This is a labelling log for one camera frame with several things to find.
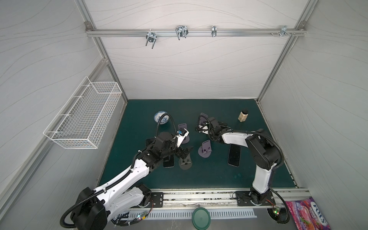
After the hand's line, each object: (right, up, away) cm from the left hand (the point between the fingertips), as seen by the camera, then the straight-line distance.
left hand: (189, 139), depth 77 cm
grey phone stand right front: (+10, -9, +9) cm, 16 cm away
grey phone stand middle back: (-1, -3, +21) cm, 21 cm away
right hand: (+18, +10, +21) cm, 30 cm away
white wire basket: (-52, +11, -10) cm, 54 cm away
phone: (+29, -12, +11) cm, 33 cm away
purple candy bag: (+56, -34, -10) cm, 66 cm away
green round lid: (+5, -31, -17) cm, 35 cm away
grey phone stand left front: (-2, -15, +4) cm, 15 cm away
